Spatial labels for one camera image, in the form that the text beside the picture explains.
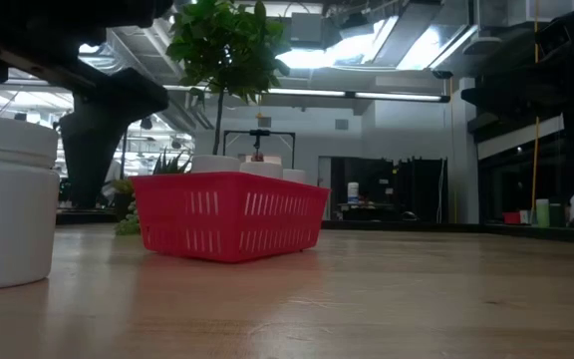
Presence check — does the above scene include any dark background workstation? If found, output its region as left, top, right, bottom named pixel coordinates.
left=329, top=156, right=450, bottom=224

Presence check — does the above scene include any black tripod stand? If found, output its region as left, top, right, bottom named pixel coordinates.
left=222, top=128, right=297, bottom=174

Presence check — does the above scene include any red plastic basket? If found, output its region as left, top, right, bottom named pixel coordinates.
left=130, top=172, right=332, bottom=264

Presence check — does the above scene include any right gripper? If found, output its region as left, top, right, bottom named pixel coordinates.
left=460, top=62, right=567, bottom=126

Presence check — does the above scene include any dark green container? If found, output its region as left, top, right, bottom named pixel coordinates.
left=549, top=201, right=566, bottom=228

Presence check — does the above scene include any leafy green potted plant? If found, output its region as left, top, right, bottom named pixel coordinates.
left=165, top=0, right=292, bottom=157

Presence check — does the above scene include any pale green container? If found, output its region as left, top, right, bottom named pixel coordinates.
left=534, top=197, right=551, bottom=228

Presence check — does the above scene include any white pill bottle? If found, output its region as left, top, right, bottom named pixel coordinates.
left=0, top=115, right=62, bottom=291
left=190, top=154, right=242, bottom=175
left=239, top=162, right=284, bottom=180

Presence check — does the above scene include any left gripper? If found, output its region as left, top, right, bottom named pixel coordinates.
left=0, top=0, right=173, bottom=208

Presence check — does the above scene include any long fluorescent light fixture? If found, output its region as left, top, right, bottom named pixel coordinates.
left=164, top=84, right=451, bottom=105

